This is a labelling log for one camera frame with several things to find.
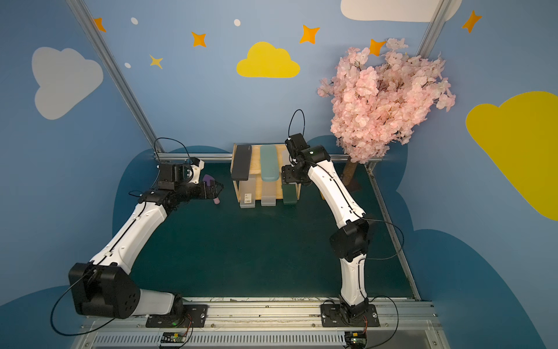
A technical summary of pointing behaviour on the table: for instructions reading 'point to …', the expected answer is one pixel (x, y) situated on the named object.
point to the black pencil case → (243, 161)
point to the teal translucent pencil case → (269, 171)
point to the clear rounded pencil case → (285, 158)
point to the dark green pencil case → (290, 193)
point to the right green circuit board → (355, 339)
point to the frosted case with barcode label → (248, 193)
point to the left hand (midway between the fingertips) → (213, 183)
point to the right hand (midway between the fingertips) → (297, 175)
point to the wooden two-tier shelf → (255, 169)
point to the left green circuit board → (173, 337)
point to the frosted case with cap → (269, 193)
